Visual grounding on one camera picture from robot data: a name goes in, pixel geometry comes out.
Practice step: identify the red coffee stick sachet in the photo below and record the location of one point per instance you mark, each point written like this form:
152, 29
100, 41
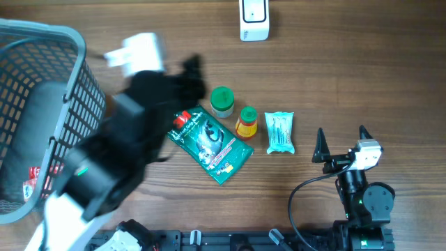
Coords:
34, 172

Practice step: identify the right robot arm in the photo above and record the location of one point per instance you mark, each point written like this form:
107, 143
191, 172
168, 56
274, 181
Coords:
366, 204

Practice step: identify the green lid white jar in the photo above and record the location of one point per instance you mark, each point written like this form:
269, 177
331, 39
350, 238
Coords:
222, 101

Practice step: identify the light blue wipes packet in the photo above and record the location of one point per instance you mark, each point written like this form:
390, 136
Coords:
279, 126

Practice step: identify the pink tissue packet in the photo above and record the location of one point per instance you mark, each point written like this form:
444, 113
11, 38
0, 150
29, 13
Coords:
28, 188

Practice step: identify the white barcode scanner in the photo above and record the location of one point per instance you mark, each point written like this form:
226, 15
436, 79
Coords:
254, 20

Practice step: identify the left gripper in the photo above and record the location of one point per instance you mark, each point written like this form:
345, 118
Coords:
198, 87

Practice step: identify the green cap sauce bottle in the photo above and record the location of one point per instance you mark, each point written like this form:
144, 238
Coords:
246, 125

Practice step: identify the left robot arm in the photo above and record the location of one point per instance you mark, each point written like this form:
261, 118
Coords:
101, 170

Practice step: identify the green 3M gloves packet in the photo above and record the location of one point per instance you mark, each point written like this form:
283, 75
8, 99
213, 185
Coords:
215, 148

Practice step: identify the grey plastic mesh basket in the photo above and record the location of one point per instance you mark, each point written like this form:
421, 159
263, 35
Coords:
50, 100

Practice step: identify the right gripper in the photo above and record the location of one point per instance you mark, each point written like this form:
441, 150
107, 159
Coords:
321, 153

